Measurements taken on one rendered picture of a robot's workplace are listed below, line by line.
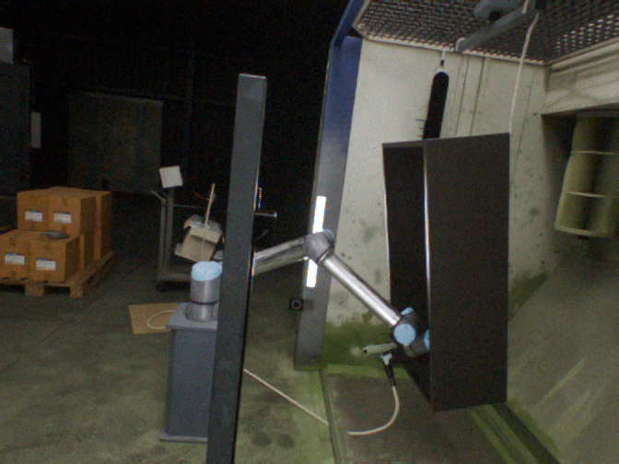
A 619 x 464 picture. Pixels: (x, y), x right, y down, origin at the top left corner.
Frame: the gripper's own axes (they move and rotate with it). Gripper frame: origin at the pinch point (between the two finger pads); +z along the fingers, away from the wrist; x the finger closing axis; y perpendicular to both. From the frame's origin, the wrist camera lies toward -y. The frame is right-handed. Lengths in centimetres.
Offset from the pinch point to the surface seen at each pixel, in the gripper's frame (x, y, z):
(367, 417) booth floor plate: 12, 27, 43
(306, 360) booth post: 7, -19, 89
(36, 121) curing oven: -183, -692, 640
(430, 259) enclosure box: -19, -25, -66
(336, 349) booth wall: 25, -21, 75
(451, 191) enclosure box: -16, -45, -86
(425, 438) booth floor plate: 31, 45, 22
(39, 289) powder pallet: -157, -143, 245
